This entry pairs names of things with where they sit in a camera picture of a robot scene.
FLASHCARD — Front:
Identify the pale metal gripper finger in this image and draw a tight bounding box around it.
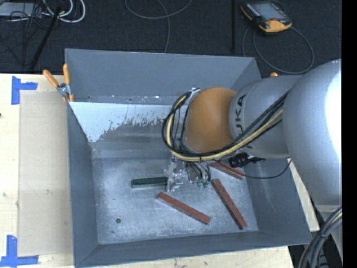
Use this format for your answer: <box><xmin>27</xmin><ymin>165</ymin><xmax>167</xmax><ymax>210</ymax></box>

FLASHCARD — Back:
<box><xmin>166</xmin><ymin>178</ymin><xmax>184</xmax><ymax>193</ymax></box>
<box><xmin>163</xmin><ymin>167</ymin><xmax>179</xmax><ymax>183</ymax></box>

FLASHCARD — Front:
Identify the dark green flat block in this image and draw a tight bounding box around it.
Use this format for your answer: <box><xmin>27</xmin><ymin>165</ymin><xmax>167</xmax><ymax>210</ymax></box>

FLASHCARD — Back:
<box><xmin>131</xmin><ymin>176</ymin><xmax>169</xmax><ymax>189</ymax></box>

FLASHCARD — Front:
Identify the grey metal bin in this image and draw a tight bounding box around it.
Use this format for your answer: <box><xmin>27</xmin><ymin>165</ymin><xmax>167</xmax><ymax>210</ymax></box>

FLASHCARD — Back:
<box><xmin>64</xmin><ymin>48</ymin><xmax>313</xmax><ymax>268</ymax></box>

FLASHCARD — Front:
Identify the pale wood flat board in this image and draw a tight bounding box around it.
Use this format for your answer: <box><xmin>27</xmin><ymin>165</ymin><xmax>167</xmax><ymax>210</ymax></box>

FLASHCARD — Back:
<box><xmin>17</xmin><ymin>90</ymin><xmax>74</xmax><ymax>258</ymax></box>

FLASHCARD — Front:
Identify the red-brown flat block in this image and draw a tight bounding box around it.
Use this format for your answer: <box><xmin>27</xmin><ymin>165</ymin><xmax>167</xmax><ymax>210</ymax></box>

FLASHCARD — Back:
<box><xmin>210</xmin><ymin>178</ymin><xmax>248</xmax><ymax>231</ymax></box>
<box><xmin>156</xmin><ymin>192</ymin><xmax>211</xmax><ymax>226</ymax></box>
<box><xmin>209</xmin><ymin>160</ymin><xmax>247</xmax><ymax>181</ymax></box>

